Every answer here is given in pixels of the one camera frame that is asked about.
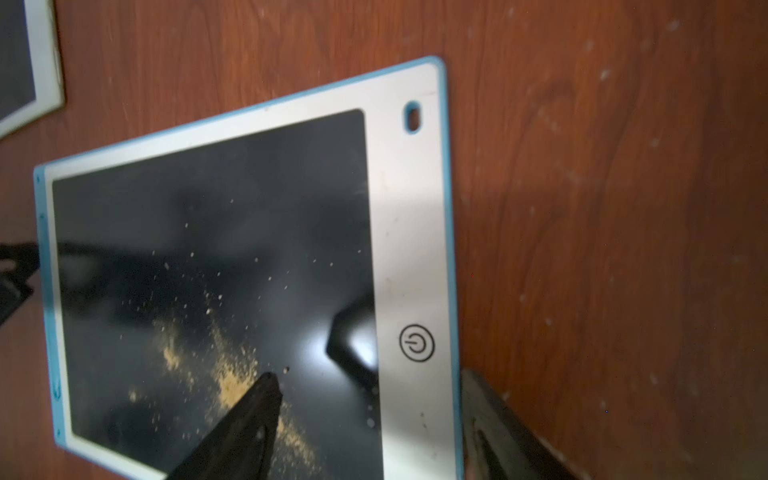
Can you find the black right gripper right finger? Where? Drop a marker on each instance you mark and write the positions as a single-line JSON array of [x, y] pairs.
[[498, 444]]

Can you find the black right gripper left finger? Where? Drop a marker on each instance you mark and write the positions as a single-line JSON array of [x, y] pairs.
[[241, 445]]

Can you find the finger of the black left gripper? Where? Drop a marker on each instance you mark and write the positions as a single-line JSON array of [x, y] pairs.
[[25, 261]]

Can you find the large white drawing tablet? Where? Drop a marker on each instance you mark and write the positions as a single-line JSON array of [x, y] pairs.
[[32, 83]]

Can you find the blue framed drawing tablet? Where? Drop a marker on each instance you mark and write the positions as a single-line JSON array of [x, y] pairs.
[[308, 240]]

